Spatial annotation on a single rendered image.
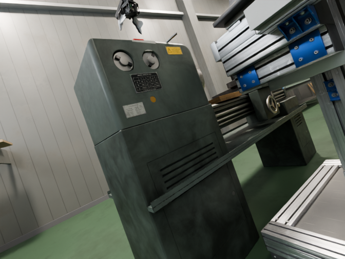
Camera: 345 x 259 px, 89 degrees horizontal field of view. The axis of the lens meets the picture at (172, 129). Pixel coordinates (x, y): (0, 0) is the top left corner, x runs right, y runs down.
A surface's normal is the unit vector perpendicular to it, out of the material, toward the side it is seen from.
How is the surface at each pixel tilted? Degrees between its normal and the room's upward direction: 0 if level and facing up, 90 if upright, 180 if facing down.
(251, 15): 90
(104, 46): 90
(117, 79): 90
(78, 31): 90
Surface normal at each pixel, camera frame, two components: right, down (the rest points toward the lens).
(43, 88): 0.49, -0.18
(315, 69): -0.80, 0.29
